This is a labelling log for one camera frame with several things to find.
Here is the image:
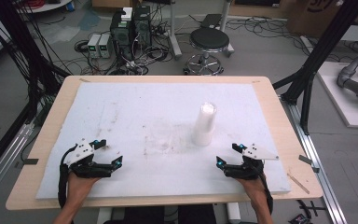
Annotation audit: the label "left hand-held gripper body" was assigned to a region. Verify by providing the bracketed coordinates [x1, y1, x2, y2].
[65, 138, 114, 179]

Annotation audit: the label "grey metal stand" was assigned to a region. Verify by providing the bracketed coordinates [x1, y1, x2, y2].
[167, 0, 184, 61]

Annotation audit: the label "black frame post with cables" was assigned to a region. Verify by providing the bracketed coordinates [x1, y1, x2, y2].
[0, 0, 71, 104]

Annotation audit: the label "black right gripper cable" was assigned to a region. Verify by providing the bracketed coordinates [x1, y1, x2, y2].
[260, 173, 275, 217]

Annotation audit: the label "white foam mat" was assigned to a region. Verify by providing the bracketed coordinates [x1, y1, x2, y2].
[35, 81, 292, 200]

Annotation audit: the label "aluminium floor rail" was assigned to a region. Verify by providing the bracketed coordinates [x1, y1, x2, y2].
[0, 120, 42, 207]
[280, 95, 349, 224]

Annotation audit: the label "large cardboard box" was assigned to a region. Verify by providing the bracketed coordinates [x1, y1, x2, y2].
[285, 0, 351, 39]

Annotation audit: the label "person's dark trousers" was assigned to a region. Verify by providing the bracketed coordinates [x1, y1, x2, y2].
[103, 204, 218, 224]

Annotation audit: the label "black round stool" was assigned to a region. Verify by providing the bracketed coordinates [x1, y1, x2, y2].
[184, 27, 231, 77]

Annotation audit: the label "thin wooden stick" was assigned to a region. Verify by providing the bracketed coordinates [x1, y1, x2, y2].
[286, 173, 310, 195]

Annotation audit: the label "person's left hand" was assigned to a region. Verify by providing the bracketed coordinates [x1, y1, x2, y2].
[67, 172, 103, 203]

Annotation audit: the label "grey power supply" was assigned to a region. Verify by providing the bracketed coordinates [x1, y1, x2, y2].
[99, 33, 114, 60]
[87, 33, 103, 60]

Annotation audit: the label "white platform board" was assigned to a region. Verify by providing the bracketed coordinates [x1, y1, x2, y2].
[316, 61, 358, 130]

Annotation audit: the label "black computer tower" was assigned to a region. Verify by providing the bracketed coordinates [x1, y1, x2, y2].
[132, 5, 153, 49]
[109, 10, 135, 62]

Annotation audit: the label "person's right hand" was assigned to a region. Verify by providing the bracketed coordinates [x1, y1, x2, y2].
[236, 176, 270, 205]

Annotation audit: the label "stack of clear plastic cups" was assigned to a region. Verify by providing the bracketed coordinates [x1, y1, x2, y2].
[191, 102, 218, 147]

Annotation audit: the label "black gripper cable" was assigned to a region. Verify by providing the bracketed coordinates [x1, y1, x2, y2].
[57, 144, 79, 210]
[260, 173, 275, 217]

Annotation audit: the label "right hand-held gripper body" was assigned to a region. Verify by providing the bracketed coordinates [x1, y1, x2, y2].
[223, 143, 280, 181]

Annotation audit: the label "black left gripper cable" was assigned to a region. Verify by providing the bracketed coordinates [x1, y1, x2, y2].
[57, 144, 79, 210]

